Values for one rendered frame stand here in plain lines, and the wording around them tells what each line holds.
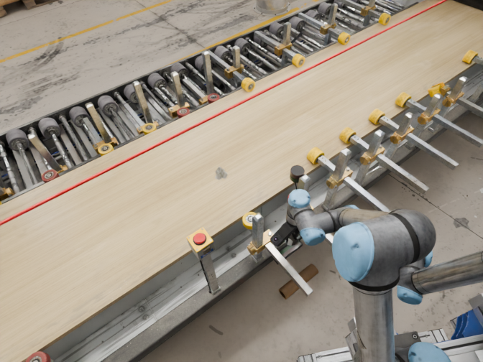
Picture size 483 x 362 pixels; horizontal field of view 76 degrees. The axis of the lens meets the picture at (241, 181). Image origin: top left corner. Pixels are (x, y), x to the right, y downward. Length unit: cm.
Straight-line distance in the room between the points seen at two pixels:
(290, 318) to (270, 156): 111
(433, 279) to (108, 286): 121
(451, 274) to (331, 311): 134
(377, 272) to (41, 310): 130
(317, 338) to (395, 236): 161
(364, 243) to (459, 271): 43
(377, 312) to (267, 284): 157
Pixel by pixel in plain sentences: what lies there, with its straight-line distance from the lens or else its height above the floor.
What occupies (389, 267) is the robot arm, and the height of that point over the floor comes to 157.
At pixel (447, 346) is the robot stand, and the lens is 144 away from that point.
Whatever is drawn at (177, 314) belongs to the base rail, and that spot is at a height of 70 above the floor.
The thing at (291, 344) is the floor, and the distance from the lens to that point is 224.
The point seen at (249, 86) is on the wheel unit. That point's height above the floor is 95.
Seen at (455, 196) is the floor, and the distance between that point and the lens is 315.
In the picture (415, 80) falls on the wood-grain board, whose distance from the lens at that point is 250.
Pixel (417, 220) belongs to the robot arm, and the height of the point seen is 161.
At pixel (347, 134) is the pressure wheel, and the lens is 183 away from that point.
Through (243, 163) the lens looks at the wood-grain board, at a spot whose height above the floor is 90.
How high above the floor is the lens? 220
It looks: 53 degrees down
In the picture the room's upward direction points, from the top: 3 degrees counter-clockwise
